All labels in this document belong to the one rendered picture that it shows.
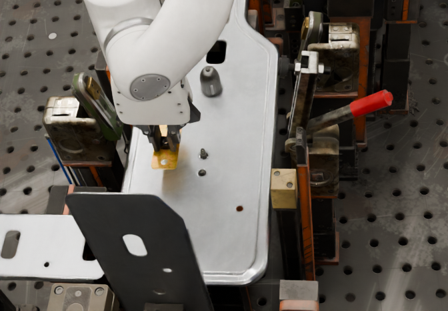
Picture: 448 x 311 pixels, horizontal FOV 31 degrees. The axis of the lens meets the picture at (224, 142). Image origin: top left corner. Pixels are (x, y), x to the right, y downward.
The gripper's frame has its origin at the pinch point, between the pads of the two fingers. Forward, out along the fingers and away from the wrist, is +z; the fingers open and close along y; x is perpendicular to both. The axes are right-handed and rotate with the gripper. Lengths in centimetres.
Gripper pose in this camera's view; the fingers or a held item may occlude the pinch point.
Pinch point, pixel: (164, 135)
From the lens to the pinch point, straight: 117.6
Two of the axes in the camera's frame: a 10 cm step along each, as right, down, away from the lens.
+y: -9.9, -0.1, 1.4
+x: -0.9, 8.3, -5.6
